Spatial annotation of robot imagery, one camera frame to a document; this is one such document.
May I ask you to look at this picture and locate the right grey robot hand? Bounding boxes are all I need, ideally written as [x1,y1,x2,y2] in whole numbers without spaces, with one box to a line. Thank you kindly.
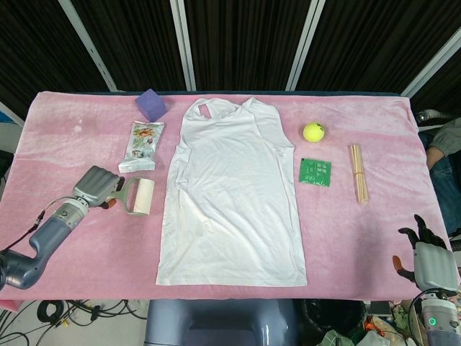
[392,214,460,291]

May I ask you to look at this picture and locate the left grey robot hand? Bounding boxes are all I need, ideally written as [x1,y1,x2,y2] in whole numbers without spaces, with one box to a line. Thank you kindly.
[73,165,125,210]

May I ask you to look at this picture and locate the lint roller with grey handle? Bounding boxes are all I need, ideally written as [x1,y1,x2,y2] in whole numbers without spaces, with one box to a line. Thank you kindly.
[107,177,156,218]

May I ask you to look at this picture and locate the pink table cloth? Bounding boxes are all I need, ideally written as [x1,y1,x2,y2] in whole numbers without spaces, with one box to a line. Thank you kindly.
[0,90,461,302]

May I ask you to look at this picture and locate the silver snack packet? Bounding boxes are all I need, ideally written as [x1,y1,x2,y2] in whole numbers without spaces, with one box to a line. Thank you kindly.
[117,120,166,174]

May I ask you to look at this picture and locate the person in grey jacket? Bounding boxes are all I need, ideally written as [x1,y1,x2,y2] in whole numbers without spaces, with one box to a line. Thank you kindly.
[417,118,461,239]

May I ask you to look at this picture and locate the purple foam cube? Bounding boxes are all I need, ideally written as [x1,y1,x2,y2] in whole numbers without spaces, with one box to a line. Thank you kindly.
[134,89,169,123]

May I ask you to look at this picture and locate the black waste bin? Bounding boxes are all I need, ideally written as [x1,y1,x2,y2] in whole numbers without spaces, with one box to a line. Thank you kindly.
[301,298,367,336]

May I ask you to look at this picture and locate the bundle of wooden sticks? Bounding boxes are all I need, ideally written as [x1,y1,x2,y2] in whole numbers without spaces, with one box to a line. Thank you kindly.
[347,143,370,205]

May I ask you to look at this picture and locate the green patterned cloth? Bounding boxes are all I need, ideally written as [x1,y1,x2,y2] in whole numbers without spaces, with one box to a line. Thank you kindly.
[320,329,356,346]

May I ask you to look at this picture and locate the white tank top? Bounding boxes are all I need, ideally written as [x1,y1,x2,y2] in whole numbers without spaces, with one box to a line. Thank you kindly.
[155,97,308,288]

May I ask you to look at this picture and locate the green small packet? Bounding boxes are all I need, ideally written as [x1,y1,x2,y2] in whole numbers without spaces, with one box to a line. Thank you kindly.
[298,157,333,188]

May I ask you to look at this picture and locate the yellow tennis ball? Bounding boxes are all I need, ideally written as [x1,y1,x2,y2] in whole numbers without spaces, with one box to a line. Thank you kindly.
[303,122,327,143]

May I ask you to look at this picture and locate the blue-grey robot torso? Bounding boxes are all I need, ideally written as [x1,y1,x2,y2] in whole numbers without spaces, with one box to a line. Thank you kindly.
[145,298,299,346]

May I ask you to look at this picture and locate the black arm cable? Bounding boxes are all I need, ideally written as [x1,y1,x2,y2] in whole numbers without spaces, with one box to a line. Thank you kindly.
[0,198,71,253]

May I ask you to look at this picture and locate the black floor cables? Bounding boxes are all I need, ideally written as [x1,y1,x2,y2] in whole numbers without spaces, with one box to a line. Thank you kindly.
[0,298,148,346]

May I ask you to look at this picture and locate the white frame bar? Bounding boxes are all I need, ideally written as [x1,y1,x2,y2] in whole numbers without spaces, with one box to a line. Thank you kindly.
[401,35,461,98]
[59,0,118,91]
[286,0,327,91]
[171,0,197,91]

